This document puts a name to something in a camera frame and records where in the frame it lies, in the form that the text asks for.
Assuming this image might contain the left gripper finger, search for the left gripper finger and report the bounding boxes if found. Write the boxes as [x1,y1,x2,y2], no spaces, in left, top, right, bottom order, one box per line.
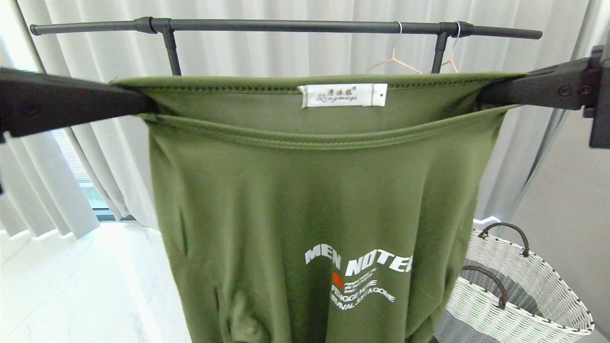
[0,67,159,140]

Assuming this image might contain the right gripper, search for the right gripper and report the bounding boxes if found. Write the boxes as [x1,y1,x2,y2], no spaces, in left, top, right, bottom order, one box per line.
[478,44,610,149]

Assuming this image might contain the pink clothes hanger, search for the pink clothes hanger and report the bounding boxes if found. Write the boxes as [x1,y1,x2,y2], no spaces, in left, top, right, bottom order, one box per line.
[440,23,462,74]
[365,23,423,75]

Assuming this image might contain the green long-sleeved shirt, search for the green long-sleeved shirt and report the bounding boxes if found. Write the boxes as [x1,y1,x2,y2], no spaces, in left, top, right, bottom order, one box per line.
[111,71,527,343]

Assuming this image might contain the white laundry basket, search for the white laundry basket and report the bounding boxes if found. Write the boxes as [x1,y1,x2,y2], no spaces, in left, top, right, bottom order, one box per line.
[434,217,595,343]

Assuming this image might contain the black clothes rack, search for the black clothes rack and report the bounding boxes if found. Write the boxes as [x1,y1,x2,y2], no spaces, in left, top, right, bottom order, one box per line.
[30,17,543,77]

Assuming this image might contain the window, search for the window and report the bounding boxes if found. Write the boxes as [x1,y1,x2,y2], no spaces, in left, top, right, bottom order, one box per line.
[50,128,137,222]

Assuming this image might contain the white curtain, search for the white curtain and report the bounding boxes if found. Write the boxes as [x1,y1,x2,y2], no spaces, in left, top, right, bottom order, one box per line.
[17,0,601,230]
[0,36,101,240]

